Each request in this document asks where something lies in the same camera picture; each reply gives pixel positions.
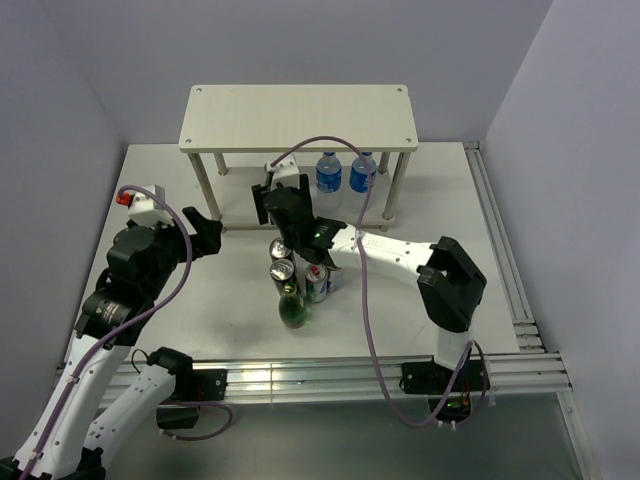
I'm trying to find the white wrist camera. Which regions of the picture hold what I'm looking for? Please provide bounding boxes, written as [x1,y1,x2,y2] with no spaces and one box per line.
[265,154,300,190]
[116,192,172,228]

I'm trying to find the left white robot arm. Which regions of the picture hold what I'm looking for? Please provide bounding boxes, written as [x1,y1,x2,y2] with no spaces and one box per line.
[1,207,223,479]

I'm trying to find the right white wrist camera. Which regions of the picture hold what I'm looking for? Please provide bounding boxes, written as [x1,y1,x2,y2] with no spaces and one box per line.
[265,154,300,190]

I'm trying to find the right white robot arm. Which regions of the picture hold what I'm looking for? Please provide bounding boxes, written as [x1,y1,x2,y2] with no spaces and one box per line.
[251,174,487,390]

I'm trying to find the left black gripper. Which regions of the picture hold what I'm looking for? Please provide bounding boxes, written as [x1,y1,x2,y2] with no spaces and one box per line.
[142,205,221,299]

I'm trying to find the silver blue energy can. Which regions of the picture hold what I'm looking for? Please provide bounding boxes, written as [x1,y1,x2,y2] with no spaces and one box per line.
[327,267,344,292]
[305,264,328,303]

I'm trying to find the green glass bottle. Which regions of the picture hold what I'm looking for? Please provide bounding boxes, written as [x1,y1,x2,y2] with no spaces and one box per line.
[278,282,311,329]

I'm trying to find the left clear water bottle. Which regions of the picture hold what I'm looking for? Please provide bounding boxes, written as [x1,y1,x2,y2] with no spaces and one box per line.
[315,152,342,211]

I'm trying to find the black yellow-label can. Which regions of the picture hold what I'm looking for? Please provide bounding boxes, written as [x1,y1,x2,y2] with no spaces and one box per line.
[269,259,299,295]
[268,237,295,263]

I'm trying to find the white two-tier shelf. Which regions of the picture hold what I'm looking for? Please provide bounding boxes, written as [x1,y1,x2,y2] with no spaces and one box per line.
[178,85,418,231]

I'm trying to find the clear water bottle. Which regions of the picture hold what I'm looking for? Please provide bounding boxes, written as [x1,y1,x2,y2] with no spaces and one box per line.
[315,152,342,211]
[346,152,377,212]

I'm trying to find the aluminium frame rail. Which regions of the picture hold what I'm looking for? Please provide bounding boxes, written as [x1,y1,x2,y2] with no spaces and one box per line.
[49,140,601,480]

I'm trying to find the right clear water bottle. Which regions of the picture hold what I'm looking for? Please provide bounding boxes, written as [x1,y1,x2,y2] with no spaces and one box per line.
[346,152,377,212]

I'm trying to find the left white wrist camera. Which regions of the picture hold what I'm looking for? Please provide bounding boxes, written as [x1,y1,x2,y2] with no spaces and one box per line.
[116,192,172,228]

